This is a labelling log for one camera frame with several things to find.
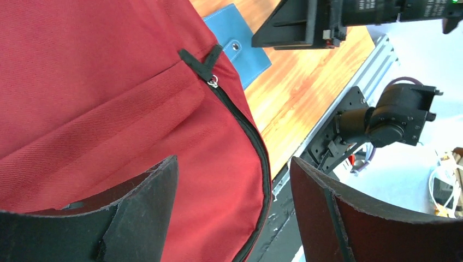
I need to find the teal blue wallet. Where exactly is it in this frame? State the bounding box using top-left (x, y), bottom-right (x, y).
top-left (203, 4), bottom-right (271, 90)

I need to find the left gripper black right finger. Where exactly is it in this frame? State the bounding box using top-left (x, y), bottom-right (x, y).
top-left (290, 157), bottom-right (462, 261)

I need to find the red student backpack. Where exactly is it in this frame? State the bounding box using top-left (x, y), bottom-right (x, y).
top-left (1, 1), bottom-right (271, 261)

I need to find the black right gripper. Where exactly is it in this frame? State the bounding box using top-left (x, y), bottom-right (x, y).
top-left (251, 0), bottom-right (462, 50)

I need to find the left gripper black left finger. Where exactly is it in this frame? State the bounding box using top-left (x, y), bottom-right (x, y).
top-left (1, 156), bottom-right (179, 261)

